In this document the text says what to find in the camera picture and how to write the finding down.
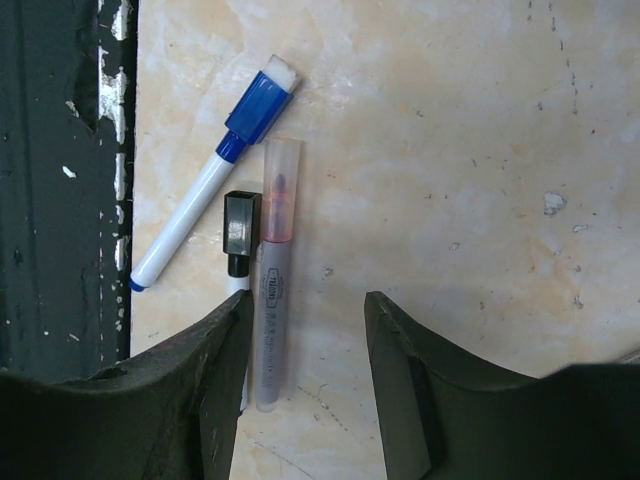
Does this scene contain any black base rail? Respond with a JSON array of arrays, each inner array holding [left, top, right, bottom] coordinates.
[[1, 1, 139, 383]]

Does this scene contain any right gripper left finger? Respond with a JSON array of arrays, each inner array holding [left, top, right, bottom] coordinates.
[[1, 291, 254, 479]]

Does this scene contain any clear grey marker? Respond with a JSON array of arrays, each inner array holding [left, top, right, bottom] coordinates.
[[253, 138, 302, 413]]

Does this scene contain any black cap marker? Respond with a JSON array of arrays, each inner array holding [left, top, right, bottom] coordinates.
[[222, 189, 263, 411]]

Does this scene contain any blue cap whiteboard marker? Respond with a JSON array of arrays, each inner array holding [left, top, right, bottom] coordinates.
[[129, 55, 299, 292]]

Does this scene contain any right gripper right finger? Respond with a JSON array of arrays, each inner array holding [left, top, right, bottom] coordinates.
[[364, 292, 639, 479]]

